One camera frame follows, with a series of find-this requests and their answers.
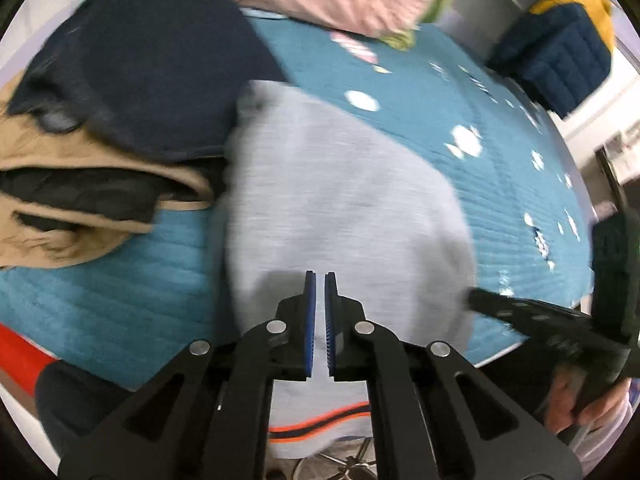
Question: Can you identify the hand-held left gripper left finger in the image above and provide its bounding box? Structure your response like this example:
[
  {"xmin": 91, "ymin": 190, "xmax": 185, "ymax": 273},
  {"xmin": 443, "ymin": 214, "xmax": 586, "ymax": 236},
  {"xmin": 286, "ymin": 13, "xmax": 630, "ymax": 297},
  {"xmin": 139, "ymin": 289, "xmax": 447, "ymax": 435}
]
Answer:
[{"xmin": 57, "ymin": 270, "xmax": 317, "ymax": 480}]

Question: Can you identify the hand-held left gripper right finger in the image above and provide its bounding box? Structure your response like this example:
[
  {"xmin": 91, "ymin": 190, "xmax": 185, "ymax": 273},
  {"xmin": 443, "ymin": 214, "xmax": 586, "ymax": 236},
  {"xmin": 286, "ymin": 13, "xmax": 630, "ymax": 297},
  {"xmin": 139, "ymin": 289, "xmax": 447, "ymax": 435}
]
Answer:
[{"xmin": 324, "ymin": 271, "xmax": 584, "ymax": 480}]

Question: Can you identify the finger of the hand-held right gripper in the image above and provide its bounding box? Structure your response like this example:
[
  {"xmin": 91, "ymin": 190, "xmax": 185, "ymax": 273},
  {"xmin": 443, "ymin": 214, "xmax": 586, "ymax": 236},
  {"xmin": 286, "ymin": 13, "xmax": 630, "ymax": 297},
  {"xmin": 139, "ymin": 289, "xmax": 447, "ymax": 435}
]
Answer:
[{"xmin": 466, "ymin": 286, "xmax": 597, "ymax": 347}]

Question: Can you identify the grey sweater with orange stripes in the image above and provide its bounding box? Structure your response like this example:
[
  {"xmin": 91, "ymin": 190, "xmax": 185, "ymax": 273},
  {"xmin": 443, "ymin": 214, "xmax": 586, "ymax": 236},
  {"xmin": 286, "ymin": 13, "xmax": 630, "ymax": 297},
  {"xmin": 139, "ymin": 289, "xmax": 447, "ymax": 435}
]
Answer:
[{"xmin": 222, "ymin": 80, "xmax": 476, "ymax": 461}]

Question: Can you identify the navy garment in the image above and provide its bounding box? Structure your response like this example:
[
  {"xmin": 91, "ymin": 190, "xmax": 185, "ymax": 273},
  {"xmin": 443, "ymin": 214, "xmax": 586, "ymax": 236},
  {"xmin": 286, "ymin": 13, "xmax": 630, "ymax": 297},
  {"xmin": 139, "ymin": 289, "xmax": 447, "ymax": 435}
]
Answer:
[{"xmin": 7, "ymin": 0, "xmax": 291, "ymax": 163}]

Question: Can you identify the person's right hand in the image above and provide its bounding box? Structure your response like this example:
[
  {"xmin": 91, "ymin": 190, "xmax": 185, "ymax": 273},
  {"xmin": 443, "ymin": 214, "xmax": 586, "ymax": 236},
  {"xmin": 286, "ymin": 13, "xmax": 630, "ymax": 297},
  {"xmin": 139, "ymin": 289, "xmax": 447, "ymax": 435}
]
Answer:
[{"xmin": 545, "ymin": 366, "xmax": 633, "ymax": 435}]

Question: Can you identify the metal chair base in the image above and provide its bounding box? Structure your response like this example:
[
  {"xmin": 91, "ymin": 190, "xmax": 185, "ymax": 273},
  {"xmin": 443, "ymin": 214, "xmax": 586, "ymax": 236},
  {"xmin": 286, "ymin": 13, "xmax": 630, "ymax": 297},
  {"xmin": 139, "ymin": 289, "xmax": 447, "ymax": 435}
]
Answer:
[{"xmin": 265, "ymin": 435, "xmax": 381, "ymax": 480}]

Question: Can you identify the teal quilted blanket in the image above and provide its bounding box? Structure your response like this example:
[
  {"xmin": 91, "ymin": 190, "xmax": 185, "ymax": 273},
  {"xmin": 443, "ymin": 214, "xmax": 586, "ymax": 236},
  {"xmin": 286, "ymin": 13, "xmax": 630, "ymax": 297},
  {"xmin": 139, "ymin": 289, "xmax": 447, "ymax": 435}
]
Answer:
[{"xmin": 0, "ymin": 15, "xmax": 596, "ymax": 392}]

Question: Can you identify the navy quilted puffer jacket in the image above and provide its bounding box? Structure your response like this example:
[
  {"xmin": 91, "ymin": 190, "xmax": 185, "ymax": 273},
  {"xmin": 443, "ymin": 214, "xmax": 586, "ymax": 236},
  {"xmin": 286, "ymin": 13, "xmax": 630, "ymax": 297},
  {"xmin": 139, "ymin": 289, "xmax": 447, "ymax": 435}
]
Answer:
[{"xmin": 485, "ymin": 0, "xmax": 615, "ymax": 120}]

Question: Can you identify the dark cloth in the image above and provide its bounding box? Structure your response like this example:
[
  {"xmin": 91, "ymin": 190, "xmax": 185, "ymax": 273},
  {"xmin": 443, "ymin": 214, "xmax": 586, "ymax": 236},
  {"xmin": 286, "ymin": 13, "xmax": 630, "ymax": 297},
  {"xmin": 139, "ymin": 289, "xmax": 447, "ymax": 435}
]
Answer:
[{"xmin": 34, "ymin": 360, "xmax": 137, "ymax": 457}]

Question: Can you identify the red cloth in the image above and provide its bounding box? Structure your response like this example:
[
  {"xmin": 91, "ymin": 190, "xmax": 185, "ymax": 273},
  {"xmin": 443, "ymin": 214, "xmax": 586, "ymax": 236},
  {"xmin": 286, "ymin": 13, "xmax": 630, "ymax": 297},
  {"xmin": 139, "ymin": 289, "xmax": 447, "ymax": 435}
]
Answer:
[{"xmin": 0, "ymin": 322, "xmax": 61, "ymax": 402}]

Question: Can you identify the tan jacket with black lining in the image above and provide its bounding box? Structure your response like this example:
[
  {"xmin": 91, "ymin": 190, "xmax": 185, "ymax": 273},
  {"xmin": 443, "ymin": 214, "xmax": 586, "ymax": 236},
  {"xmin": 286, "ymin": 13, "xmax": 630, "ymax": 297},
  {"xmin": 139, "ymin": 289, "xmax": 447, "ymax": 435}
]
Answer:
[{"xmin": 0, "ymin": 80, "xmax": 216, "ymax": 268}]

